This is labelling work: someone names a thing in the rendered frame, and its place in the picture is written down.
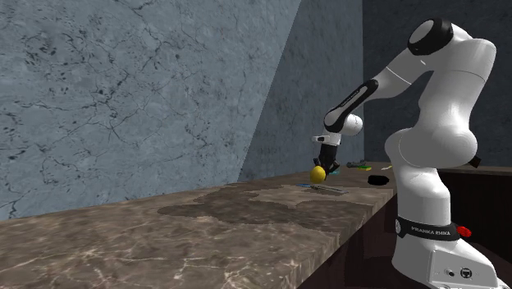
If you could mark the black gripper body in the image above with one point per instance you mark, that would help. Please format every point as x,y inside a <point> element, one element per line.
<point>329,154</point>

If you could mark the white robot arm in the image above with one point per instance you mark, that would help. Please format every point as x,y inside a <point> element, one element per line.
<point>436,136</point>

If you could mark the teal small thing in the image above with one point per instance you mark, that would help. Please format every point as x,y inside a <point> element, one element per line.
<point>335,173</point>

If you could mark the yellow lemon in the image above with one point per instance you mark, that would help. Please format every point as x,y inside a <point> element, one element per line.
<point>317,175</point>

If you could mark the dark grey small tool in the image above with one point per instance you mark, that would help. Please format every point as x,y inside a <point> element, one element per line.
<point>355,163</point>

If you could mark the grey flat knife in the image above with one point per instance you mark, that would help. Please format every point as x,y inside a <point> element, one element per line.
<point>334,189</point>

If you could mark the yellow-green flat thing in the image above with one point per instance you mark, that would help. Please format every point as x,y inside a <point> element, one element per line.
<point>364,168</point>

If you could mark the blue pen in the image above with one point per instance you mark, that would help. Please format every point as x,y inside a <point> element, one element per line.
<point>306,185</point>

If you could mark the black flat round disc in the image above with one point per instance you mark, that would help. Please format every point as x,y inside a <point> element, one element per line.
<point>378,180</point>

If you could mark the pale yellow small thing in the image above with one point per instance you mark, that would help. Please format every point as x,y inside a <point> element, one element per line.
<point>386,167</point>

